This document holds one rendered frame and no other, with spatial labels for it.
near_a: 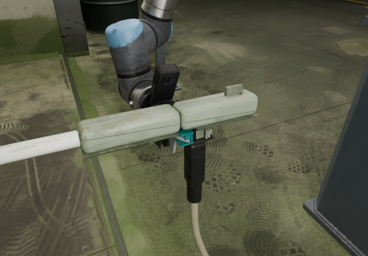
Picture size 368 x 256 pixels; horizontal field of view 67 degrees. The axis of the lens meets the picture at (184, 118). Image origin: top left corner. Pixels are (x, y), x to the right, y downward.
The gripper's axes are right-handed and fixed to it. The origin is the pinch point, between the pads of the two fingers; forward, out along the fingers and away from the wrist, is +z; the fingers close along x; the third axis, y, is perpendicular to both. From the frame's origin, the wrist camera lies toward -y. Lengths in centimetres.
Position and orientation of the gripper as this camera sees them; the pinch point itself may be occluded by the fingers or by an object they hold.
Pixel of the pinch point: (195, 131)
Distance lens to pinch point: 48.4
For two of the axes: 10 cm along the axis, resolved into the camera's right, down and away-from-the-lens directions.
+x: -8.9, 1.8, -4.1
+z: 4.5, 3.7, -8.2
